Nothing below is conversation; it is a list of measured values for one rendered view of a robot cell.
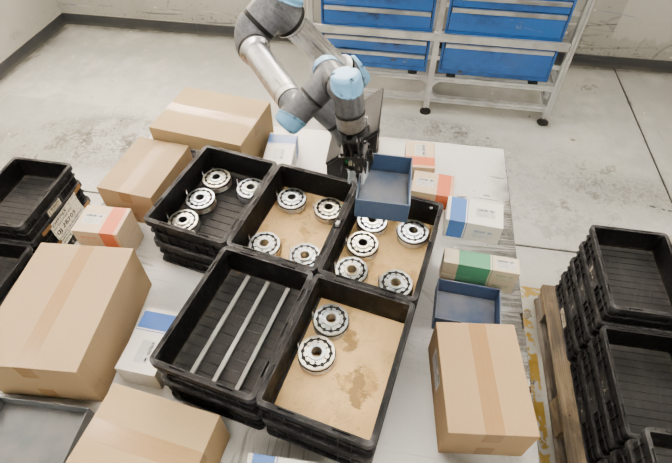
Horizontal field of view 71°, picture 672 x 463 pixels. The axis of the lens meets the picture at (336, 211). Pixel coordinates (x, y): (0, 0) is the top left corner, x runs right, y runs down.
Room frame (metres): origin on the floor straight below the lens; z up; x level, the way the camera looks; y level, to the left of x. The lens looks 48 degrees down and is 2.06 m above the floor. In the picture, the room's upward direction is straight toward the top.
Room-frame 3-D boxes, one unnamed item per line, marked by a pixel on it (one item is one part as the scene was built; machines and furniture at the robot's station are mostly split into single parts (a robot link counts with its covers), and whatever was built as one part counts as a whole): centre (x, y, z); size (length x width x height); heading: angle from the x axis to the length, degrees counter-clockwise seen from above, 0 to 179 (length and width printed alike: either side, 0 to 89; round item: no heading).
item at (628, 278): (1.05, -1.16, 0.37); 0.40 x 0.30 x 0.45; 170
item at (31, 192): (1.48, 1.41, 0.37); 0.40 x 0.30 x 0.45; 170
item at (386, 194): (0.98, -0.14, 1.10); 0.20 x 0.15 x 0.07; 172
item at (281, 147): (1.52, 0.23, 0.75); 0.20 x 0.12 x 0.09; 175
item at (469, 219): (1.16, -0.51, 0.75); 0.20 x 0.12 x 0.09; 76
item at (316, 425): (0.56, -0.01, 0.92); 0.40 x 0.30 x 0.02; 160
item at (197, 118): (1.60, 0.51, 0.80); 0.40 x 0.30 x 0.20; 73
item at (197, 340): (0.66, 0.27, 0.87); 0.40 x 0.30 x 0.11; 160
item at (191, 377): (0.66, 0.27, 0.92); 0.40 x 0.30 x 0.02; 160
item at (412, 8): (2.94, -0.26, 0.60); 0.72 x 0.03 x 0.56; 81
